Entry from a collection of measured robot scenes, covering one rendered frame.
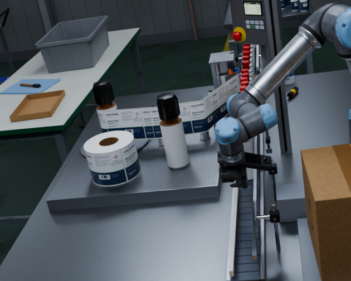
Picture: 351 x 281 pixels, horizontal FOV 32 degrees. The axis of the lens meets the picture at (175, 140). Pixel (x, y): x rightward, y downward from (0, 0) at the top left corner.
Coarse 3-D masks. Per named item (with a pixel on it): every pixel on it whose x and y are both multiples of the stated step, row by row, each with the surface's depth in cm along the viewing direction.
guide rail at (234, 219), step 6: (234, 198) 205; (234, 204) 201; (234, 210) 198; (234, 216) 195; (234, 222) 191; (234, 228) 189; (234, 234) 186; (234, 240) 183; (234, 246) 180; (234, 252) 178; (234, 258) 176; (234, 264) 174
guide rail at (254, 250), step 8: (256, 136) 234; (256, 144) 228; (256, 152) 222; (256, 176) 206; (256, 184) 201; (256, 192) 196; (256, 200) 192; (256, 208) 188; (256, 216) 184; (256, 224) 180; (256, 232) 177; (256, 240) 173; (256, 248) 170; (256, 256) 167
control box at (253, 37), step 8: (232, 0) 229; (240, 0) 227; (248, 0) 224; (256, 0) 222; (232, 8) 231; (240, 8) 229; (264, 8) 221; (280, 8) 228; (232, 16) 233; (240, 16) 230; (248, 16) 228; (256, 16) 225; (264, 16) 223; (280, 16) 229; (240, 24) 232; (280, 24) 229; (248, 32) 231; (256, 32) 228; (264, 32) 226; (280, 32) 230; (240, 40) 235; (248, 40) 232; (256, 40) 230; (264, 40) 227
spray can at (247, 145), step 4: (248, 140) 214; (244, 144) 214; (248, 144) 215; (244, 148) 215; (248, 148) 215; (248, 152) 216; (252, 152) 218; (248, 168) 218; (252, 168) 219; (248, 172) 219; (252, 172) 220; (248, 176) 220; (252, 176) 220; (248, 180) 220
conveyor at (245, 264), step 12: (252, 180) 221; (240, 192) 214; (252, 192) 213; (240, 204) 207; (252, 204) 206; (240, 216) 200; (240, 228) 194; (240, 240) 188; (240, 252) 183; (240, 264) 177; (252, 264) 176; (240, 276) 172; (252, 276) 172
